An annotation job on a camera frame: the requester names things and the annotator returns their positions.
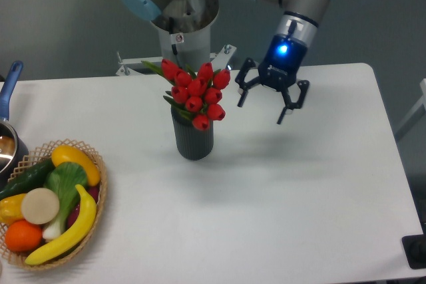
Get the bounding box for red tulip bouquet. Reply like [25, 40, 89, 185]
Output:
[142, 59, 231, 131]

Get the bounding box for yellow bell pepper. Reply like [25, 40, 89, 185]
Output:
[1, 194, 26, 225]

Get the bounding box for beige round disc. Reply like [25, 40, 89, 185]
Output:
[21, 188, 59, 225]

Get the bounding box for woven wicker basket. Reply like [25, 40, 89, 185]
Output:
[1, 138, 108, 271]

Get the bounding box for green bok choy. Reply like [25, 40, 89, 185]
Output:
[43, 162, 88, 241]

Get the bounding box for dark grey ribbed vase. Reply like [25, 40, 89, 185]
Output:
[170, 107, 214, 160]

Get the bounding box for white frame at right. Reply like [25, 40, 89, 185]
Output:
[394, 79, 425, 142]

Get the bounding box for black device at table edge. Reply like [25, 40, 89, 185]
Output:
[401, 234, 425, 269]

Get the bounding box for green cucumber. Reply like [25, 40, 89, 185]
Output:
[1, 158, 55, 200]

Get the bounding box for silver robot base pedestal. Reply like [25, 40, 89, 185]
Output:
[116, 0, 237, 76]

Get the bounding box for blue handled saucepan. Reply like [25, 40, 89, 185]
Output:
[1, 61, 29, 190]

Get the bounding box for yellow banana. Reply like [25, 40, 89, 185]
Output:
[25, 184, 97, 266]

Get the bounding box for orange fruit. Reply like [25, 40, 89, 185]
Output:
[5, 219, 42, 252]

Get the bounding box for purple eggplant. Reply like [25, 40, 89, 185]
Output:
[67, 186, 100, 229]

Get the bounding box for yellow squash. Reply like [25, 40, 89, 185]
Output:
[51, 145, 101, 186]

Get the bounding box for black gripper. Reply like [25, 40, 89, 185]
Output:
[234, 33, 310, 126]

